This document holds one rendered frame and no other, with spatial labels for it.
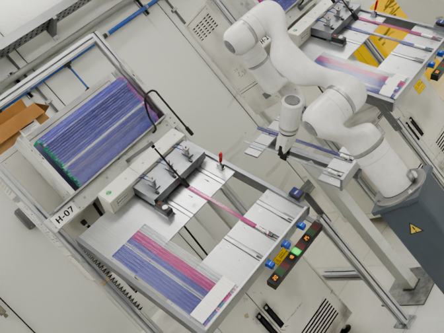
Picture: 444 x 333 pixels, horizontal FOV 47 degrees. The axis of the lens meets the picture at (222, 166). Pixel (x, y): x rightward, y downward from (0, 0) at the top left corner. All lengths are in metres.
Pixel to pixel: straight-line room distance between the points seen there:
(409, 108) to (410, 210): 1.51
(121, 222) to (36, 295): 1.58
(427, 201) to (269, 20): 0.78
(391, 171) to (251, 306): 0.96
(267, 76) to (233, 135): 2.43
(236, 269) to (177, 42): 2.75
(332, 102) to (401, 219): 0.46
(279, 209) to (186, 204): 0.40
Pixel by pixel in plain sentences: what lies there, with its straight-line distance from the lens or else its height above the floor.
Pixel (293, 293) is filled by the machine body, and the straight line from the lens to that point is 2.49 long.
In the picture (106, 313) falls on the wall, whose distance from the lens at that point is 3.83.
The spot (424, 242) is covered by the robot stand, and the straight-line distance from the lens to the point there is 1.86.
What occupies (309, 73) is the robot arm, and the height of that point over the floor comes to 1.20.
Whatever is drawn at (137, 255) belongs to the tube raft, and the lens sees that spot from 2.13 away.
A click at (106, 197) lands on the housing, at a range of 2.26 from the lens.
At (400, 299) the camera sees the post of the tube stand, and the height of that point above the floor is 0.01.
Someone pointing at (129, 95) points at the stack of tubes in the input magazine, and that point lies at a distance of 2.43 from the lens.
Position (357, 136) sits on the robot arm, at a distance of 1.69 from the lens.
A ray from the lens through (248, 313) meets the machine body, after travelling 2.37.
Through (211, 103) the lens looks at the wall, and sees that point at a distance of 4.36.
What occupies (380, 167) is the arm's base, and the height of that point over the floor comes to 0.82.
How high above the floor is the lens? 1.42
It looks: 9 degrees down
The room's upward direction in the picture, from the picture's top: 40 degrees counter-clockwise
